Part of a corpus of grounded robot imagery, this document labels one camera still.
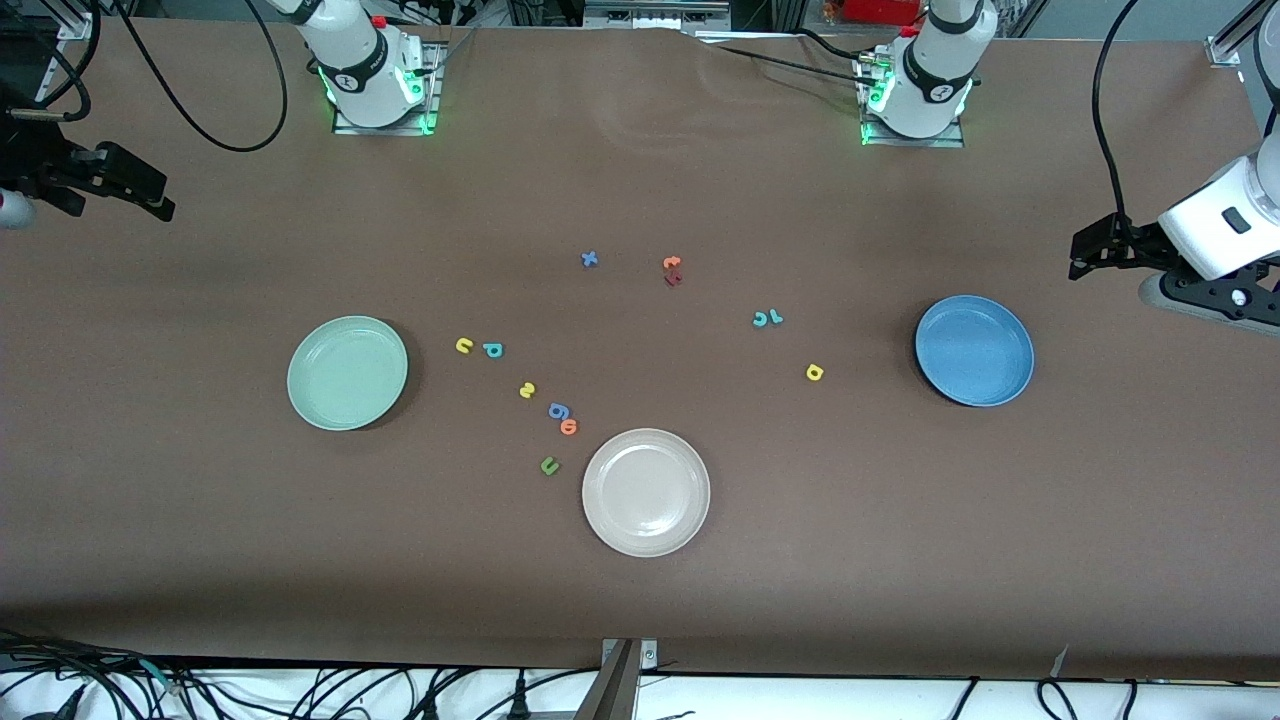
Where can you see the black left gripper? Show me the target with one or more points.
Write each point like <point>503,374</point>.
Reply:
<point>1137,245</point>

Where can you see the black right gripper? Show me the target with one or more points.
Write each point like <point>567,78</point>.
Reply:
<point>38,160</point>

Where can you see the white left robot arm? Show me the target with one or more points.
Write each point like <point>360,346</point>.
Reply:
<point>930,70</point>

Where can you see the blue plate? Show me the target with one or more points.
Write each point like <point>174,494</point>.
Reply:
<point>974,350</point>

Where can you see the light green plate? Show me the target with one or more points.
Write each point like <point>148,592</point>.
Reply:
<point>347,373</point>

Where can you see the red box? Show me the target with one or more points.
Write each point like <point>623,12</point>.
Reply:
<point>880,10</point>

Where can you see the brown table cover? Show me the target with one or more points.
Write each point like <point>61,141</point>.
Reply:
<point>900,560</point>

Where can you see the small white paper tag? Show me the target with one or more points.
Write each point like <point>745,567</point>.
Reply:
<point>1060,660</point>

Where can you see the grey power strip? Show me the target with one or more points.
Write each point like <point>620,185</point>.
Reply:
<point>650,15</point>

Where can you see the beige plate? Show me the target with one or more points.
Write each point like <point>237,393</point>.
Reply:
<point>646,492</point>

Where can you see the black power plug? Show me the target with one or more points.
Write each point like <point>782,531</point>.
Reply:
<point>519,700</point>

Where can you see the dark metal beam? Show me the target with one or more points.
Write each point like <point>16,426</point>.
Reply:
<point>610,695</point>

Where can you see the aluminium corner bracket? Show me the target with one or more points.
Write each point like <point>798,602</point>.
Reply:
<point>1222,52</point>
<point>78,27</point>

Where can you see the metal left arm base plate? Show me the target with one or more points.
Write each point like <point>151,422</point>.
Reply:
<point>955,142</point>

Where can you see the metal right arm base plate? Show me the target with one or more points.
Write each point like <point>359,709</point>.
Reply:
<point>432,100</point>

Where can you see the grey metal clamp bracket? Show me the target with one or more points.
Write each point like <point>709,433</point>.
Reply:
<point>648,655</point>

